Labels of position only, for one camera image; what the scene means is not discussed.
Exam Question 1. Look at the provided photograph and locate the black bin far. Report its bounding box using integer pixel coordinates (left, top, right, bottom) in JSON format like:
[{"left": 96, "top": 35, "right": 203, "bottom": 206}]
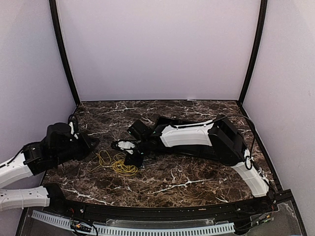
[{"left": 237, "top": 127, "right": 253, "bottom": 144}]

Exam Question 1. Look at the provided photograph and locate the left black corner post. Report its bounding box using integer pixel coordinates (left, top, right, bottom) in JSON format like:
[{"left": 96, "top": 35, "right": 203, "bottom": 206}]
[{"left": 49, "top": 0, "right": 81, "bottom": 107}]

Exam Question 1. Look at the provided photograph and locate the white slotted cable duct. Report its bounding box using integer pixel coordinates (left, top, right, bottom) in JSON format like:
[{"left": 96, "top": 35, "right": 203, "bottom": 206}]
[{"left": 31, "top": 210, "right": 235, "bottom": 236}]

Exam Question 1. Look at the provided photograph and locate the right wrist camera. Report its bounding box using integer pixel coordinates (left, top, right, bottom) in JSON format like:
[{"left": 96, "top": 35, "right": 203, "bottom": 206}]
[{"left": 127, "top": 120, "right": 153, "bottom": 141}]

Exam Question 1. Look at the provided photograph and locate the yellow cable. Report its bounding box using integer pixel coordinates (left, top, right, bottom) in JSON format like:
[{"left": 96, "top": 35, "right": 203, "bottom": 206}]
[{"left": 86, "top": 150, "right": 140, "bottom": 177}]

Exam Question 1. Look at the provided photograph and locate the black bin near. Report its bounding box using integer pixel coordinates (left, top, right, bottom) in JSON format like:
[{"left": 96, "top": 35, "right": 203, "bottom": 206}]
[{"left": 154, "top": 116, "right": 183, "bottom": 130}]

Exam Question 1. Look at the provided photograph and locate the black front rail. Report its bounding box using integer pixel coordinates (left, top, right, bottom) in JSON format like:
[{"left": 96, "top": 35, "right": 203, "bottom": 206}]
[{"left": 44, "top": 196, "right": 293, "bottom": 224}]

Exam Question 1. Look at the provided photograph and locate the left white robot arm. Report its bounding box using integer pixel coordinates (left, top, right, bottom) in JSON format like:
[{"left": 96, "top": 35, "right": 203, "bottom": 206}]
[{"left": 0, "top": 134, "right": 99, "bottom": 214}]

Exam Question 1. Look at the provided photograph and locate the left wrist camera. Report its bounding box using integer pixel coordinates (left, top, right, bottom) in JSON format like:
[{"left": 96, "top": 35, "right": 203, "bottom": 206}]
[{"left": 46, "top": 114, "right": 79, "bottom": 139}]

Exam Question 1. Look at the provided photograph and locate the black bin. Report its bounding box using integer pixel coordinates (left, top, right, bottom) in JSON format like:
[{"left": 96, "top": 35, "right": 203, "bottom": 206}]
[
  {"left": 237, "top": 127, "right": 253, "bottom": 144},
  {"left": 154, "top": 116, "right": 183, "bottom": 130}
]

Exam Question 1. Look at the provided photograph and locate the black corner post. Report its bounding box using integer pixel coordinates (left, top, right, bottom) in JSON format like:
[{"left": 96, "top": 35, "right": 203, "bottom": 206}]
[
  {"left": 238, "top": 0, "right": 268, "bottom": 107},
  {"left": 49, "top": 0, "right": 81, "bottom": 107}
]

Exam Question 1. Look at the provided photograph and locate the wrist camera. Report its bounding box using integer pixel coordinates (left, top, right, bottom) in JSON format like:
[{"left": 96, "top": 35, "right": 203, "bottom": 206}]
[
  {"left": 46, "top": 114, "right": 79, "bottom": 139},
  {"left": 127, "top": 120, "right": 153, "bottom": 141}
]

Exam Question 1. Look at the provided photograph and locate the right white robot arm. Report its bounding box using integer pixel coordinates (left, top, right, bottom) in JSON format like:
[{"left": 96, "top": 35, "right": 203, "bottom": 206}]
[{"left": 111, "top": 114, "right": 275, "bottom": 213}]

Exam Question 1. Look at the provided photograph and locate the right black corner post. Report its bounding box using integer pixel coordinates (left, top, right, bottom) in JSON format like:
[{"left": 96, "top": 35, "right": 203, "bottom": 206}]
[{"left": 238, "top": 0, "right": 268, "bottom": 107}]

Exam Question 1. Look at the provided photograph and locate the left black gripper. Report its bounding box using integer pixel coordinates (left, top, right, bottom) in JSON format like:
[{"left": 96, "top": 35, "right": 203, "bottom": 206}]
[{"left": 54, "top": 131, "right": 99, "bottom": 166}]

